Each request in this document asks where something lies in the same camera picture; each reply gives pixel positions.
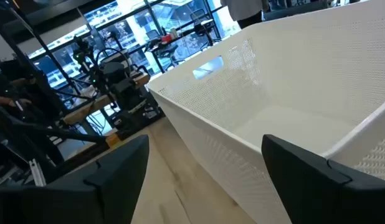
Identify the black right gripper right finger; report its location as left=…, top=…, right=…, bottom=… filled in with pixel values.
left=261, top=134, right=385, bottom=224

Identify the silver aluminium profile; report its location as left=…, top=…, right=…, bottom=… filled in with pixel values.
left=28, top=159, right=47, bottom=187

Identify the white perforated plastic basket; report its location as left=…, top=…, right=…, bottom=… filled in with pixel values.
left=146, top=0, right=385, bottom=224

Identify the person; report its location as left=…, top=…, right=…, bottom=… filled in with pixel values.
left=0, top=70, right=37, bottom=109
left=220, top=0, right=270, bottom=30

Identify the black metal frame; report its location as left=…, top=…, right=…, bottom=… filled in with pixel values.
left=0, top=0, right=108, bottom=184

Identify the wooden workbench top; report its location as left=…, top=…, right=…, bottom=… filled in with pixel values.
left=62, top=73, right=151, bottom=126

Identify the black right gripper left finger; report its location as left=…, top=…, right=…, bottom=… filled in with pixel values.
left=0, top=134, right=150, bottom=224

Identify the black background desk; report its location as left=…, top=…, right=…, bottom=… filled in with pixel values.
left=145, top=19, right=222, bottom=73

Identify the black office chair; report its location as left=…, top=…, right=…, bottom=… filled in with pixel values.
left=189, top=8, right=216, bottom=50

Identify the yellow wooden block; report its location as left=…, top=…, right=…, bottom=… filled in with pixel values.
left=105, top=133, right=122, bottom=147

